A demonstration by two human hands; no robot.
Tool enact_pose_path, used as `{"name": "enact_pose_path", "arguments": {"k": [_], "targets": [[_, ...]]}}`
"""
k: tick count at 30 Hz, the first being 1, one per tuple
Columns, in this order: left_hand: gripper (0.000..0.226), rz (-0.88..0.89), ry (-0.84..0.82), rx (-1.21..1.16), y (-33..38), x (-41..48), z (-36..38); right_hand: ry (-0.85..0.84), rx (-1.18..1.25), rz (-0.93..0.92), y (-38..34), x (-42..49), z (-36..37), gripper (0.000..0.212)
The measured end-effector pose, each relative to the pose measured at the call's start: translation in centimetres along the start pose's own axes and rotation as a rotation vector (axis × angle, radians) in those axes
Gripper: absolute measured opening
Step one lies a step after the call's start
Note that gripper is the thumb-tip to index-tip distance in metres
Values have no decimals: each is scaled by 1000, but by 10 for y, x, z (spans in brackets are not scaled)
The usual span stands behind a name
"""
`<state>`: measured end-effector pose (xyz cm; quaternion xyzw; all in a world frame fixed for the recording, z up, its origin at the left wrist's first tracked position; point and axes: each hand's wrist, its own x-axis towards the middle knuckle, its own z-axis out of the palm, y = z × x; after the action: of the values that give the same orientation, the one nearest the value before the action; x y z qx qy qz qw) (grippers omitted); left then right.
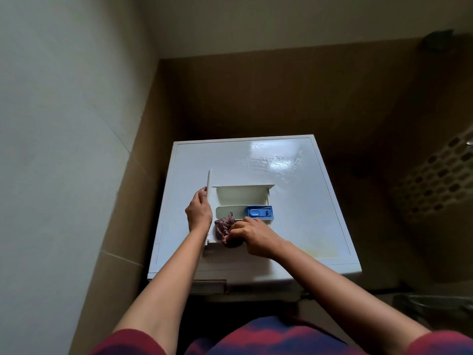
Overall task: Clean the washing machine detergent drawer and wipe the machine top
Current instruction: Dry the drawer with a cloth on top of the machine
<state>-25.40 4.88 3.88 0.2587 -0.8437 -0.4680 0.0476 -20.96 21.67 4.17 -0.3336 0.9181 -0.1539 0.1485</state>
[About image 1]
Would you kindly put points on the person's right hand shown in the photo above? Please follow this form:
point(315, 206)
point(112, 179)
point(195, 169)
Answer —
point(258, 238)

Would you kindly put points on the person's left hand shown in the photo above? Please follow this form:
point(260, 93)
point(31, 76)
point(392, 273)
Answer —
point(199, 214)

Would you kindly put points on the red checkered cloth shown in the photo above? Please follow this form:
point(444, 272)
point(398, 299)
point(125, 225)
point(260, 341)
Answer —
point(224, 227)

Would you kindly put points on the white washing machine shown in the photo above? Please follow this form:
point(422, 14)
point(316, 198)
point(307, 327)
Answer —
point(306, 203)

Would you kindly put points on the person's right forearm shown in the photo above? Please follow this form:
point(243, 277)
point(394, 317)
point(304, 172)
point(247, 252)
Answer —
point(351, 299)

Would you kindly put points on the person's left forearm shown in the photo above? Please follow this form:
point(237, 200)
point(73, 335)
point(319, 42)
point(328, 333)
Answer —
point(166, 288)

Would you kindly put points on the dark red shirt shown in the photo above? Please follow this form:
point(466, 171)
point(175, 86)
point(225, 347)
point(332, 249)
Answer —
point(269, 338)

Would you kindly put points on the perforated plastic basket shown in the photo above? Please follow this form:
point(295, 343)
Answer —
point(438, 181)

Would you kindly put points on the dark round basin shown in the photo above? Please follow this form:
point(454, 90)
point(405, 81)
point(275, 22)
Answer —
point(436, 306)

